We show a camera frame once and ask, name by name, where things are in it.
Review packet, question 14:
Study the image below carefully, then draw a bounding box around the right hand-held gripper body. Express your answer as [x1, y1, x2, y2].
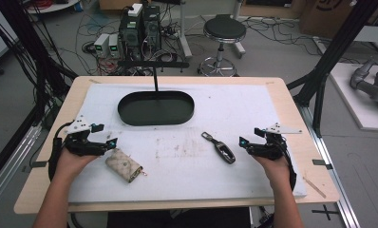
[246, 122, 303, 162]

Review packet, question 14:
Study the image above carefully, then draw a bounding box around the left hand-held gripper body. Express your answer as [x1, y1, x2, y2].
[63, 115, 111, 157]

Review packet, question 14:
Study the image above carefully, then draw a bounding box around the black car key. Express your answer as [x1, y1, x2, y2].
[200, 131, 236, 165]

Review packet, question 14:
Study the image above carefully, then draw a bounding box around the beige quilted key pouch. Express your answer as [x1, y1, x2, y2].
[104, 147, 148, 184]

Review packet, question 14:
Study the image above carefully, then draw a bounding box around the black oval tray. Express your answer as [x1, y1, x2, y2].
[117, 90, 196, 127]

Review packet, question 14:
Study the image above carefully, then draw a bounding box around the person's left hand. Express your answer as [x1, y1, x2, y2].
[54, 146, 100, 183]

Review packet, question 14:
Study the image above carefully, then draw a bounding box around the person's right hand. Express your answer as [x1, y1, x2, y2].
[251, 154, 292, 192]

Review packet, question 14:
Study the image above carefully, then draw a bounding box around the wooden table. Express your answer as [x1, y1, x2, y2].
[13, 75, 341, 216]

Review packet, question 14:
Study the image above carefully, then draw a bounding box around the thin wooden stick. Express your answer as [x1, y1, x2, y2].
[302, 176, 328, 200]

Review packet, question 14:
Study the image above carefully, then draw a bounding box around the white foam mat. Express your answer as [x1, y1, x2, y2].
[67, 83, 308, 204]

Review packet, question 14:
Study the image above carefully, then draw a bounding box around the grey power supply unit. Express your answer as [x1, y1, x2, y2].
[108, 33, 121, 59]
[93, 32, 111, 59]

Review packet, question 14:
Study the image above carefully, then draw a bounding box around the black tape cross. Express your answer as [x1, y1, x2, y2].
[311, 203, 341, 222]

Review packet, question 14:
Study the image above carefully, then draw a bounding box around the black T-shaped stand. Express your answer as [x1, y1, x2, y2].
[117, 60, 191, 93]

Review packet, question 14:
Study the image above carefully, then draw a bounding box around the white floor board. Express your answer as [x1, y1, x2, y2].
[329, 62, 378, 133]

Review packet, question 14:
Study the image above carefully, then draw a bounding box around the black computer tower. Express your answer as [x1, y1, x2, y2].
[118, 11, 144, 62]
[142, 5, 162, 53]

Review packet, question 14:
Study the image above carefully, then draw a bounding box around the person's dark lap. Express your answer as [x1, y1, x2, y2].
[106, 206, 252, 228]

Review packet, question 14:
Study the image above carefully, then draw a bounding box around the black round stool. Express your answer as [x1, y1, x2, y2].
[197, 13, 248, 78]

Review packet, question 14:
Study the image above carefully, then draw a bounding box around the small white box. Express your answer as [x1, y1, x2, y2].
[127, 2, 144, 18]

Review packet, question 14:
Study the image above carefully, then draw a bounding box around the round white table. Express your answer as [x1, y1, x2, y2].
[25, 0, 81, 15]

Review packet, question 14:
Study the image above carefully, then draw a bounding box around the cardboard box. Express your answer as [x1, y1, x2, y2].
[298, 0, 360, 40]

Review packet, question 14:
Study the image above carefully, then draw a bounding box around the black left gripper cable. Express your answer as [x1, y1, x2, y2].
[47, 121, 75, 182]

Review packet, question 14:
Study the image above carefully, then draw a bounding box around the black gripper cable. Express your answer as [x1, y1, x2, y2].
[47, 121, 75, 182]
[281, 139, 298, 192]

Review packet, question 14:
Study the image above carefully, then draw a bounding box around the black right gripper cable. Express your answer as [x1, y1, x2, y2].
[281, 139, 298, 192]

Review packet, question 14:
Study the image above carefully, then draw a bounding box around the aluminium rail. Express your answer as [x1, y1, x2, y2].
[0, 123, 43, 212]
[296, 104, 363, 228]

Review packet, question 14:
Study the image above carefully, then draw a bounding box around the black metal frame post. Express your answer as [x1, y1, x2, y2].
[286, 0, 378, 138]

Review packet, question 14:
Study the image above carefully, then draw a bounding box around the black frame post with cables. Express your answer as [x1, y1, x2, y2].
[0, 0, 79, 127]

